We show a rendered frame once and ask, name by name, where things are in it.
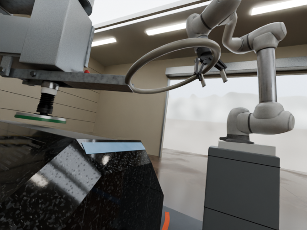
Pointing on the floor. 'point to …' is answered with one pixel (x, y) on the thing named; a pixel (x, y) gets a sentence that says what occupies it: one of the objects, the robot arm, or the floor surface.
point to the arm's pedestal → (241, 190)
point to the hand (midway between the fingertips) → (214, 82)
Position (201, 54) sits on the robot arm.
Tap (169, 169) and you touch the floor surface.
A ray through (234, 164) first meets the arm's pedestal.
